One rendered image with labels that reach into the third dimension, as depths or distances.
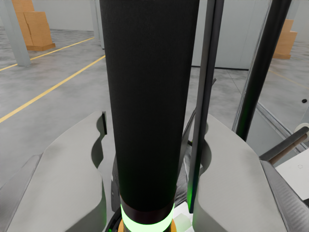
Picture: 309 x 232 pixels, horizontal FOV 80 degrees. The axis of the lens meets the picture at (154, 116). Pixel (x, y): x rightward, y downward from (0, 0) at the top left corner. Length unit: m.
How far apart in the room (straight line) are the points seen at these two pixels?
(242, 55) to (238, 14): 1.03
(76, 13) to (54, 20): 1.58
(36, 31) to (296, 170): 8.19
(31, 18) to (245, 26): 6.75
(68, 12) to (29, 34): 6.06
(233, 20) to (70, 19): 10.73
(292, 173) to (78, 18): 13.69
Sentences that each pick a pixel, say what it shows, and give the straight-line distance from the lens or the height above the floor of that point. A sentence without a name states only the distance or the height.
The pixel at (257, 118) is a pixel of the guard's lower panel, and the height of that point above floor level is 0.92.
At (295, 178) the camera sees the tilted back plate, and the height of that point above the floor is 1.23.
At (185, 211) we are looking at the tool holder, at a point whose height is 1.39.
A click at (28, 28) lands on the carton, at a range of 8.43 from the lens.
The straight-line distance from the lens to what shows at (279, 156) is 0.31.
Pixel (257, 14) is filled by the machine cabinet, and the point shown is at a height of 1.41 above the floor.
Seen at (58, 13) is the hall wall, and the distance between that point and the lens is 14.54.
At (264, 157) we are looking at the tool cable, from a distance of 0.27.
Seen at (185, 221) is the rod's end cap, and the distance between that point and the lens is 0.19.
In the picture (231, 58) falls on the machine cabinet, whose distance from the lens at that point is 5.81.
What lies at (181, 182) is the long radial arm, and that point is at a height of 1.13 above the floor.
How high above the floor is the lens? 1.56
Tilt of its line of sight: 31 degrees down
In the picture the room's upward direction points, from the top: 2 degrees clockwise
